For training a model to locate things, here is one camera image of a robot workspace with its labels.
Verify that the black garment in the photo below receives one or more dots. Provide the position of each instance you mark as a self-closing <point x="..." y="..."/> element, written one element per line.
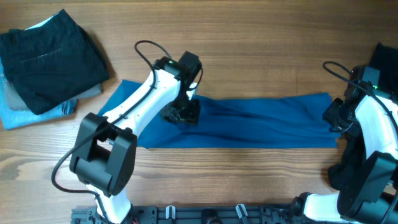
<point x="384" y="59"/>

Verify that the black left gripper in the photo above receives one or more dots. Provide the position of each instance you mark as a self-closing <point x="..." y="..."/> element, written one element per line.
<point x="181" y="113"/>

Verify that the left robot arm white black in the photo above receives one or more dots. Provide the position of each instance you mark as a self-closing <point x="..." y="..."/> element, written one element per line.
<point x="104" y="153"/>

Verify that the folded black pants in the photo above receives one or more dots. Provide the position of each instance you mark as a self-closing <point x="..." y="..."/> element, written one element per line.
<point x="52" y="63"/>

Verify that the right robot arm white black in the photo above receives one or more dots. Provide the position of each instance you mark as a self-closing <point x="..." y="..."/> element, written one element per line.
<point x="362" y="199"/>

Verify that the blue polo shirt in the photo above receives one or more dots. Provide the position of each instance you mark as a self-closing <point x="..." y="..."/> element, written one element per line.
<point x="293" y="122"/>

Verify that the folded grey garment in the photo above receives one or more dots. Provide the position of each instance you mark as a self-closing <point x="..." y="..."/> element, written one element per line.
<point x="15" y="102"/>

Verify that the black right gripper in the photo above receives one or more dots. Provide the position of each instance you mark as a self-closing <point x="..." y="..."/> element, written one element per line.
<point x="333" y="115"/>

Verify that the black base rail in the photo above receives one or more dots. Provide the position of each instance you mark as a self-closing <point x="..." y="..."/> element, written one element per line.
<point x="266" y="214"/>

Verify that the folded light blue jeans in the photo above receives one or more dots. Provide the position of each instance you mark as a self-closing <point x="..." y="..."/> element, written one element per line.
<point x="14" y="119"/>

